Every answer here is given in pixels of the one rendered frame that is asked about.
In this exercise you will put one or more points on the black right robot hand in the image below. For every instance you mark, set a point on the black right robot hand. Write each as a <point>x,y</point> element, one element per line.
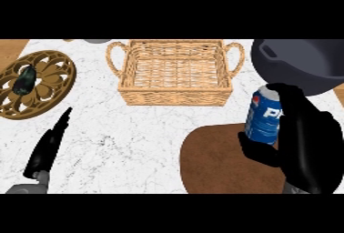
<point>309,145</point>

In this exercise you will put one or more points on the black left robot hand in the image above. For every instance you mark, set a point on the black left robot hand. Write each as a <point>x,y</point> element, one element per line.
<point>45,148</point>

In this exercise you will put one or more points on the blue soda can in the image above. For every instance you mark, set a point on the blue soda can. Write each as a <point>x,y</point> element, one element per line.
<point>264,116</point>

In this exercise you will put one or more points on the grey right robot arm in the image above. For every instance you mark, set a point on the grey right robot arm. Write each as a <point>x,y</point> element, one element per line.
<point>293,190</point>

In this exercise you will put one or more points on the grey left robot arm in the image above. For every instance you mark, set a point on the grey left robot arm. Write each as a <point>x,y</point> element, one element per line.
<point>32,184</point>

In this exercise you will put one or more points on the brown wooden cutting board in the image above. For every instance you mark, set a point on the brown wooden cutting board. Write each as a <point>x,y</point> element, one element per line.
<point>228,160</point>

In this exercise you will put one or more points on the wicker basket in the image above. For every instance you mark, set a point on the wicker basket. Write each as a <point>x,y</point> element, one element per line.
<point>177,72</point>

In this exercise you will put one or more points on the round carved wooden trivet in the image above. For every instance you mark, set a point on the round carved wooden trivet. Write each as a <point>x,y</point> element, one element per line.
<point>36,85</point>

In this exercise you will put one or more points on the dark green vegetable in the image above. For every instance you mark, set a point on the dark green vegetable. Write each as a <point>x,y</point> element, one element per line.
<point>25,80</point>

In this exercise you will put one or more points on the dark grey pot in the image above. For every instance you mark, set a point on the dark grey pot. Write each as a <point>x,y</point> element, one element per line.
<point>301,63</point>

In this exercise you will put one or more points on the grey round object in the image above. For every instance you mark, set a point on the grey round object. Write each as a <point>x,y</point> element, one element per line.
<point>97,40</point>

